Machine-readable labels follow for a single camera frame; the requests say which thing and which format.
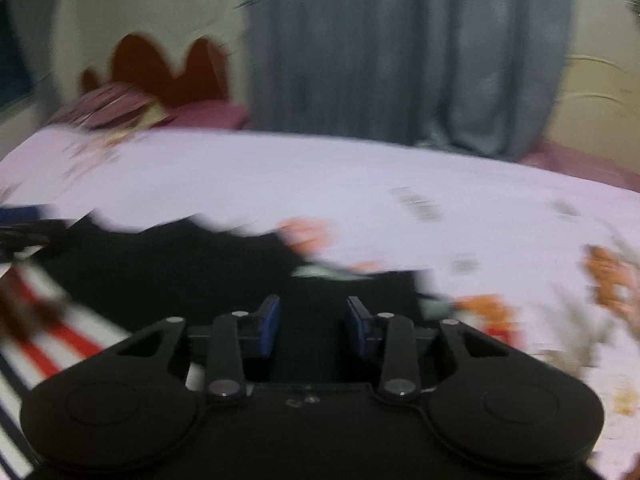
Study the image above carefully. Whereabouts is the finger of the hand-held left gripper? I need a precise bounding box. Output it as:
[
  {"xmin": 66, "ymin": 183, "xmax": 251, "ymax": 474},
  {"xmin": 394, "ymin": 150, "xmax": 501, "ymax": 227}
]
[
  {"xmin": 0, "ymin": 220, "xmax": 68, "ymax": 262},
  {"xmin": 0, "ymin": 204, "xmax": 48, "ymax": 226}
]

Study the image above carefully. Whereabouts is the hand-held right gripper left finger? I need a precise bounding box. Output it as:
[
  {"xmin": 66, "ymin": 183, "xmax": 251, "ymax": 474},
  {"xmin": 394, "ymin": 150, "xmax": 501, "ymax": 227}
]
[{"xmin": 117, "ymin": 294, "xmax": 281, "ymax": 405}]

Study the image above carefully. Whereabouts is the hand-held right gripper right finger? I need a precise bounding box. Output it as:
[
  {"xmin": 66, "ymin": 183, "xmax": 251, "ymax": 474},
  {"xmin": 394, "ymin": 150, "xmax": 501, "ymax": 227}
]
[{"xmin": 346, "ymin": 296, "xmax": 516, "ymax": 405}]

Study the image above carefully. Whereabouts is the striped knit sweater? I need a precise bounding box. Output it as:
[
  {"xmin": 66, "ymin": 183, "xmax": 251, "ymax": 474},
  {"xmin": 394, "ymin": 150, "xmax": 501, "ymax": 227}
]
[{"xmin": 0, "ymin": 212, "xmax": 436, "ymax": 480}]

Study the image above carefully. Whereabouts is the pink floral bed sheet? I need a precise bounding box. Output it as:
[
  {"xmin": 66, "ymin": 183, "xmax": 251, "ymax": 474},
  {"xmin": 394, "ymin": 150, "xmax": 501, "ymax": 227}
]
[{"xmin": 0, "ymin": 127, "xmax": 640, "ymax": 480}]

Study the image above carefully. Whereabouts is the purple patterned pillow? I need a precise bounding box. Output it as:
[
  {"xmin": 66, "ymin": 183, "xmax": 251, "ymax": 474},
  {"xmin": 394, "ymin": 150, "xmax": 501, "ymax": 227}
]
[{"xmin": 47, "ymin": 82, "xmax": 176, "ymax": 133}]

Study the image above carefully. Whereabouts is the window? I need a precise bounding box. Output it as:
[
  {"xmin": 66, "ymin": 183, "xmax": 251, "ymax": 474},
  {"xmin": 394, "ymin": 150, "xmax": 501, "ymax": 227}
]
[{"xmin": 0, "ymin": 0, "xmax": 33, "ymax": 111}]

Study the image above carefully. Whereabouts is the narrow blue-grey curtain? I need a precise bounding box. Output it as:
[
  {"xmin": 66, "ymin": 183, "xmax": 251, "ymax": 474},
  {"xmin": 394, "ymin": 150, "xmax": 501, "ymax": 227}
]
[{"xmin": 10, "ymin": 0, "xmax": 68, "ymax": 123}]

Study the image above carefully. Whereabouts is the red heart-shaped headboard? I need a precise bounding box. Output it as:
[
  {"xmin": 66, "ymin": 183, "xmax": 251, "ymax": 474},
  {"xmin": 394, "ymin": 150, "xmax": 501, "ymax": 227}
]
[{"xmin": 80, "ymin": 34, "xmax": 233, "ymax": 108}]

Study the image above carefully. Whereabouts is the wide blue-grey curtain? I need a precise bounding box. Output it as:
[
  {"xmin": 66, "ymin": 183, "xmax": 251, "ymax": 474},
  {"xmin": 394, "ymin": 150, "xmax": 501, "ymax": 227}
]
[{"xmin": 245, "ymin": 0, "xmax": 573, "ymax": 161}]

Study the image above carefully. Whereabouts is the purple mattress sheet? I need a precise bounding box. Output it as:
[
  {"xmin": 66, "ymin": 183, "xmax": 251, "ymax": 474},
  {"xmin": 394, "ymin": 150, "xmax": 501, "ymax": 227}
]
[{"xmin": 167, "ymin": 101, "xmax": 640, "ymax": 193}]

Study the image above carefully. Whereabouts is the cream arched headboard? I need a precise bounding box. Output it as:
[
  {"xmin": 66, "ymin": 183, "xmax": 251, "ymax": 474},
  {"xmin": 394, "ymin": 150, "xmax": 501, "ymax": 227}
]
[{"xmin": 542, "ymin": 55, "xmax": 640, "ymax": 171}]

